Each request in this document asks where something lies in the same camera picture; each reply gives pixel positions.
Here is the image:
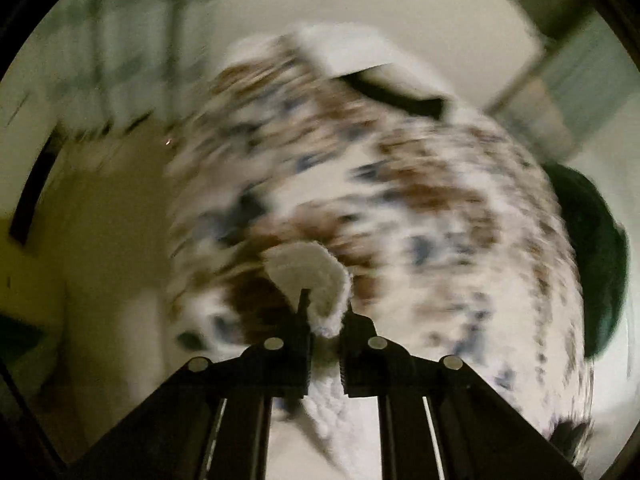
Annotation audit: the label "dark green folded quilt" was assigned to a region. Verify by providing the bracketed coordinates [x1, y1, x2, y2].
[542, 164, 629, 359]

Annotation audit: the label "white knitted sweater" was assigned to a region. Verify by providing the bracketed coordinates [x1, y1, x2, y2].
[262, 242, 380, 479]

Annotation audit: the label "floral bed blanket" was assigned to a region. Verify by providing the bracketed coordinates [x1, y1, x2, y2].
[165, 34, 592, 468]

